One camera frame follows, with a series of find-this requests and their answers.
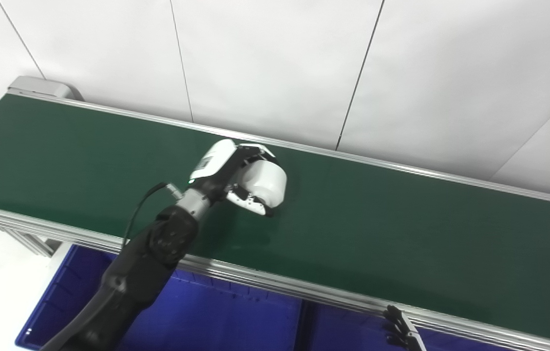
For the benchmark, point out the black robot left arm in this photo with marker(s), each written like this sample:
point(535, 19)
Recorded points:
point(148, 263)

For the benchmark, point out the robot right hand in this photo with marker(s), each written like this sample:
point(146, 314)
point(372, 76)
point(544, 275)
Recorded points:
point(404, 331)

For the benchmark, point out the white round plastic part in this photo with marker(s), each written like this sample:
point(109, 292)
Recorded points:
point(267, 183)

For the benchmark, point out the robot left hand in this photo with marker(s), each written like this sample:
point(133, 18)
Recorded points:
point(214, 165)

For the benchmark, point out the green conveyor belt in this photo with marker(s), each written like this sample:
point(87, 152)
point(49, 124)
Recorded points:
point(304, 292)
point(401, 234)

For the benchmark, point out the grey conveyor end housing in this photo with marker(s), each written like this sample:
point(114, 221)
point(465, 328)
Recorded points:
point(41, 87)

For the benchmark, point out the blue plastic bin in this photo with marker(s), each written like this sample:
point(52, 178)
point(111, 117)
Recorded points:
point(343, 331)
point(231, 321)

